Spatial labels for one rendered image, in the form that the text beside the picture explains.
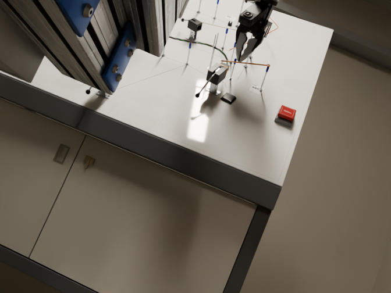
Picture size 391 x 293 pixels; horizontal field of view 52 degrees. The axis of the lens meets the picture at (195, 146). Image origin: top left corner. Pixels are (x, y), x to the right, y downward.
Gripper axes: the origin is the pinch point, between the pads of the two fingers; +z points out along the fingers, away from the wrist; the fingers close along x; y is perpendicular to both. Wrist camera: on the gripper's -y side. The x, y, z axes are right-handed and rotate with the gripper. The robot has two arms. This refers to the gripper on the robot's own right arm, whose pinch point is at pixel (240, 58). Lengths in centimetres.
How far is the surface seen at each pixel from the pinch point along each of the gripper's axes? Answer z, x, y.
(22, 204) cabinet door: 59, 30, -47
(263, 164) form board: 21.0, -24.9, -20.2
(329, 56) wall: -2, -4, 213
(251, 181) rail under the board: 24.5, -24.9, -27.0
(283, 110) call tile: 8.8, -20.5, -1.9
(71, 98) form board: 27, 34, -34
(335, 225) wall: 107, -70, 173
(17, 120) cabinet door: 40, 47, -39
